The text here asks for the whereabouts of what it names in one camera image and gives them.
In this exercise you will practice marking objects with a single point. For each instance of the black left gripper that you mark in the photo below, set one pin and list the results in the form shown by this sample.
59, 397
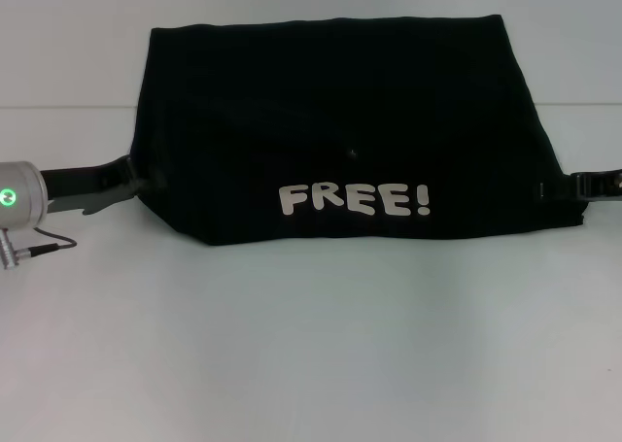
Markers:
78, 177

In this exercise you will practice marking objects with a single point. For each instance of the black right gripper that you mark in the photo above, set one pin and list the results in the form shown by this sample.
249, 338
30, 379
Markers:
602, 184

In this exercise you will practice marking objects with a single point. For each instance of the black shirt with FREE print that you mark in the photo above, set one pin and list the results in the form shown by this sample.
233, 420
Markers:
311, 121

